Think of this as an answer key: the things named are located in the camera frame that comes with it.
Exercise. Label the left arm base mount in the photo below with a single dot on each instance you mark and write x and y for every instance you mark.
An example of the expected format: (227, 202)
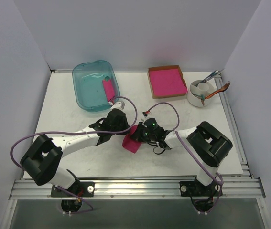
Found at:
(73, 201)

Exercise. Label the brown cardboard napkin tray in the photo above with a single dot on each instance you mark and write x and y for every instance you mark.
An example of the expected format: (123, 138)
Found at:
(166, 82)

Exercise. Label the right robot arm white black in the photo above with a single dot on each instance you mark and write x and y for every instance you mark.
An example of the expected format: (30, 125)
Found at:
(204, 143)

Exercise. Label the rolled pink napkin in bin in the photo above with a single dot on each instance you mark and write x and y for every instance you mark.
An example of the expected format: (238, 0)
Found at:
(109, 90)

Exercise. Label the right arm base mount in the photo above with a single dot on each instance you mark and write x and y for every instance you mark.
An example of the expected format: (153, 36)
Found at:
(203, 198)

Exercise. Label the aluminium right side rail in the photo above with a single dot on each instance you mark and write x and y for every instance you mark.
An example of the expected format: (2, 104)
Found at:
(235, 134)

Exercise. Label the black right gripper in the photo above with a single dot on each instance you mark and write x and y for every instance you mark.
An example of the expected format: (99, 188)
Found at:
(137, 135)

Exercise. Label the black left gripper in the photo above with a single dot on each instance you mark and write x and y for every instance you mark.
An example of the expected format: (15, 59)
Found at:
(115, 114)

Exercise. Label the pink paper napkin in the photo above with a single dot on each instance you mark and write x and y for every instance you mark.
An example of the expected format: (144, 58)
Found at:
(129, 144)

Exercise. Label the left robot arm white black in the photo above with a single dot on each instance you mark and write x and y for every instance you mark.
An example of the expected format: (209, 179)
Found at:
(42, 159)

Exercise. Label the aluminium front rail frame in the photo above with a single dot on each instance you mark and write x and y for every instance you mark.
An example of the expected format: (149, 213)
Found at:
(138, 204)

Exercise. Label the white utensil holder cup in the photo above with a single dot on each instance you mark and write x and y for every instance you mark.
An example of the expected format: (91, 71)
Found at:
(198, 93)

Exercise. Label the teal transparent plastic bin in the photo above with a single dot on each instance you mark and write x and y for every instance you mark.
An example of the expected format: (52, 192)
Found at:
(87, 81)

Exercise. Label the pink napkin stack in tray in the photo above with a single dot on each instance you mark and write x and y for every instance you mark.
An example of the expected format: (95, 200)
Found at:
(167, 82)

